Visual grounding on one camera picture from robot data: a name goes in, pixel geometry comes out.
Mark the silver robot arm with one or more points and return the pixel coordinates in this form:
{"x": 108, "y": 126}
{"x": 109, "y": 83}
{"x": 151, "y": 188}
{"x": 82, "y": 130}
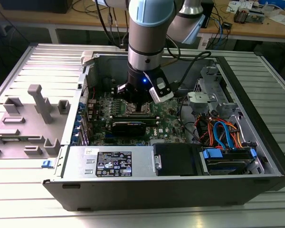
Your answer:
{"x": 145, "y": 35}

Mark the green motherboard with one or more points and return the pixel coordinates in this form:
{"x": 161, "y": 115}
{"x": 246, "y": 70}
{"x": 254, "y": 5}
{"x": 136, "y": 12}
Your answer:
{"x": 166, "y": 114}

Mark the black graphics card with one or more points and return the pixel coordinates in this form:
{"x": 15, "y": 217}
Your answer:
{"x": 128, "y": 129}

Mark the grey electronic board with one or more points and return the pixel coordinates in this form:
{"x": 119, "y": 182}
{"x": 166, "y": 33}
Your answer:
{"x": 257, "y": 16}

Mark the black computer box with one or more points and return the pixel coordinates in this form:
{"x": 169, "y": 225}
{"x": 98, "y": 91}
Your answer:
{"x": 38, "y": 6}

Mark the copper fin heat sink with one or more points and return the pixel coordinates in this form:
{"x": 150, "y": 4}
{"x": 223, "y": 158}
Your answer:
{"x": 241, "y": 14}

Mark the white paper sheet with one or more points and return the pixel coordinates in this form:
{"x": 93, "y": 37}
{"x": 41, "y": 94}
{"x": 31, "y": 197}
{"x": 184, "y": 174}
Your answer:
{"x": 281, "y": 19}

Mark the blue plastic latch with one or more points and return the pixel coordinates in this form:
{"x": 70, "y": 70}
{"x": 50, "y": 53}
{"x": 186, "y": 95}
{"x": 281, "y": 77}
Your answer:
{"x": 47, "y": 164}

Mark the silver bay latch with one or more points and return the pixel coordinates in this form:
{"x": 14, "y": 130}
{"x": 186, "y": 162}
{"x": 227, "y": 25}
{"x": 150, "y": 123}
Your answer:
{"x": 157, "y": 161}

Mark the white printed card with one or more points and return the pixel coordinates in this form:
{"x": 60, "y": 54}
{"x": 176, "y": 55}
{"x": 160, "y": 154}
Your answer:
{"x": 233, "y": 6}

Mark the grey parts rack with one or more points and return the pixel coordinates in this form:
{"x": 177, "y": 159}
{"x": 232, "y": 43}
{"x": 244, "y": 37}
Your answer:
{"x": 26, "y": 123}

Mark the black label sticker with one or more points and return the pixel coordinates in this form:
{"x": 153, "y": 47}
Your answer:
{"x": 114, "y": 164}

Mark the black PC case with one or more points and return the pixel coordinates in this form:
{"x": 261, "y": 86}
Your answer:
{"x": 133, "y": 194}

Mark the silver CPU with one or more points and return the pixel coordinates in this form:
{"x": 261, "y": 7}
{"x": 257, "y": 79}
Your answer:
{"x": 133, "y": 108}

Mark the blue expansion slot latch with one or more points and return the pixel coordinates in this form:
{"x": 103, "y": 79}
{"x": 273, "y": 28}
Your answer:
{"x": 77, "y": 128}
{"x": 81, "y": 108}
{"x": 74, "y": 140}
{"x": 78, "y": 119}

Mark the hard disk in blue carrier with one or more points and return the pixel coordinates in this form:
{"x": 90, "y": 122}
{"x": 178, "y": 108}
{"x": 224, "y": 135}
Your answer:
{"x": 228, "y": 158}

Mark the black tower box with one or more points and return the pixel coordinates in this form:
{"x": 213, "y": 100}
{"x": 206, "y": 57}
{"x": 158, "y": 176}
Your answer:
{"x": 209, "y": 16}

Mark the CPU socket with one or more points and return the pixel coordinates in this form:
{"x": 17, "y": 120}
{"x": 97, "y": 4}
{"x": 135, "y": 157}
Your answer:
{"x": 152, "y": 112}

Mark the silver metal drive cage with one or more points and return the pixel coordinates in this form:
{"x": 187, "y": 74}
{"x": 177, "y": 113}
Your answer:
{"x": 207, "y": 71}

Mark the green RAM stick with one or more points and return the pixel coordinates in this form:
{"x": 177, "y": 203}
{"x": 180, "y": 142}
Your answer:
{"x": 149, "y": 121}

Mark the small black adapter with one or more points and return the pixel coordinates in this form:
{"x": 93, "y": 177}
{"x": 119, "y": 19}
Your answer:
{"x": 227, "y": 25}

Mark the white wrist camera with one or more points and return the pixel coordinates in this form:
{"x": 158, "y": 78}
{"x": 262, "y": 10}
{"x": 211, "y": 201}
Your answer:
{"x": 161, "y": 92}

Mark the silver power supply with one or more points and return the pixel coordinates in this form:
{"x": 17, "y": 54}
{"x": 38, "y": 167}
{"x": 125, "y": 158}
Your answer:
{"x": 71, "y": 166}

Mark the wooden desk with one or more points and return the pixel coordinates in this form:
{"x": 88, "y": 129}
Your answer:
{"x": 61, "y": 19}

